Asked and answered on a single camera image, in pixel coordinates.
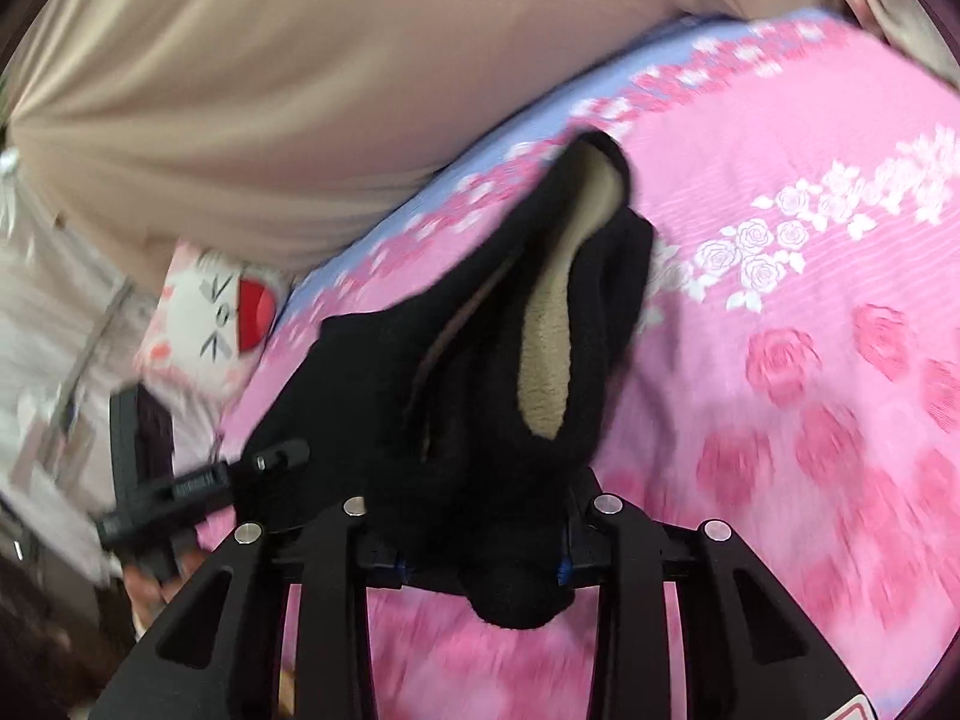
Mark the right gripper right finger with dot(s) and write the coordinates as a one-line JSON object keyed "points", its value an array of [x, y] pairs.
{"points": [[693, 620]]}

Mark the silver satin curtain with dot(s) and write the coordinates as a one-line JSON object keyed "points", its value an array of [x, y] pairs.
{"points": [[71, 325]]}

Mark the black pants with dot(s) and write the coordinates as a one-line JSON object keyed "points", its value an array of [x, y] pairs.
{"points": [[462, 414]]}

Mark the pink rose bed sheet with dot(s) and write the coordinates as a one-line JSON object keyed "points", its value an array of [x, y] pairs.
{"points": [[795, 371]]}

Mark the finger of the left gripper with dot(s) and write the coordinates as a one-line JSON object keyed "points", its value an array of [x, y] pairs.
{"points": [[282, 457]]}

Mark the beige fabric headboard cover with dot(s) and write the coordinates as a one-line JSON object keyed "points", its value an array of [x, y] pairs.
{"points": [[280, 131]]}

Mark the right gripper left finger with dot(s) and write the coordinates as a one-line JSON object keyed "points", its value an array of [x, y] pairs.
{"points": [[215, 652]]}

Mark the left hand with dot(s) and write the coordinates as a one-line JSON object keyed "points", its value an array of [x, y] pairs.
{"points": [[148, 597]]}

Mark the white cat face pillow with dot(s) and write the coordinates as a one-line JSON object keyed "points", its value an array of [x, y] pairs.
{"points": [[212, 322]]}

